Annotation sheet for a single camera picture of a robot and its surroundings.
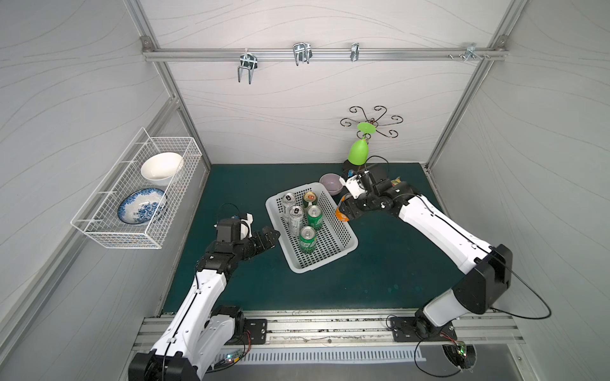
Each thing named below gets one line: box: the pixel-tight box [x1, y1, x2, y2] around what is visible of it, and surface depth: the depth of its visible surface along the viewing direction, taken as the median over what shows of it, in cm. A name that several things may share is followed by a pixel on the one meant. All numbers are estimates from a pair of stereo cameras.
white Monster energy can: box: [282, 192, 296, 213], surface depth 92 cm
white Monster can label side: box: [289, 204, 305, 238], surface depth 88 cm
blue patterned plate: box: [117, 187, 166, 225], surface depth 65 cm
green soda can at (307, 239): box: [299, 225, 317, 254], surface depth 86 cm
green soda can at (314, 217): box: [306, 204, 324, 231], surface depth 92 cm
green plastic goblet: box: [347, 122, 377, 166], surface depth 98 cm
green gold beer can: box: [302, 190, 318, 208], surface depth 97 cm
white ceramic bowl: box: [140, 151, 183, 187], surface depth 73 cm
